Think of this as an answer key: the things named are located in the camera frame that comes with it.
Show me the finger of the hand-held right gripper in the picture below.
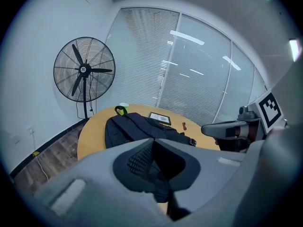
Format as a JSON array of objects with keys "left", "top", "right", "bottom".
[{"left": 201, "top": 121, "right": 248, "bottom": 140}]

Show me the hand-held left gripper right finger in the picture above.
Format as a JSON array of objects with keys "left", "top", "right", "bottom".
[{"left": 153, "top": 138, "right": 247, "bottom": 221}]

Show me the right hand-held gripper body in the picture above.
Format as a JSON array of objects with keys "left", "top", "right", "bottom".
[{"left": 237, "top": 88, "right": 284, "bottom": 142}]

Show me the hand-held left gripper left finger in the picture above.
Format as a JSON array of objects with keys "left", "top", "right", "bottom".
[{"left": 33, "top": 138, "right": 171, "bottom": 227}]

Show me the black backpack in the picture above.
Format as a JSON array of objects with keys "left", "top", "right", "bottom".
[{"left": 105, "top": 105, "right": 197, "bottom": 203}]

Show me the black office chair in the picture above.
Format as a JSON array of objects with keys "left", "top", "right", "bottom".
[{"left": 213, "top": 137, "right": 250, "bottom": 154}]

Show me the round wooden table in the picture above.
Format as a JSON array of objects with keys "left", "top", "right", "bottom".
[{"left": 77, "top": 104, "right": 221, "bottom": 216}]

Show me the black tablet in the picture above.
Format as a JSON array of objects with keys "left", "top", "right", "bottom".
[{"left": 148, "top": 112, "right": 172, "bottom": 126}]

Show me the ceiling light panel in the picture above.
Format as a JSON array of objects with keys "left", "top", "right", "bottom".
[{"left": 289, "top": 38, "right": 302, "bottom": 62}]

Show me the green paper cup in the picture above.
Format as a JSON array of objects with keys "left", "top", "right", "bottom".
[{"left": 119, "top": 102, "right": 130, "bottom": 116}]

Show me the glass partition with blinds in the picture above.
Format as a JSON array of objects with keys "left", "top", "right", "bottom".
[{"left": 104, "top": 7, "right": 268, "bottom": 128}]

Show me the black standing fan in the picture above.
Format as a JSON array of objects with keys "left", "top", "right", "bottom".
[{"left": 53, "top": 36, "right": 116, "bottom": 121}]

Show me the white floor cable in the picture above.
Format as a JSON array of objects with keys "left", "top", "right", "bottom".
[{"left": 31, "top": 131, "right": 50, "bottom": 182}]

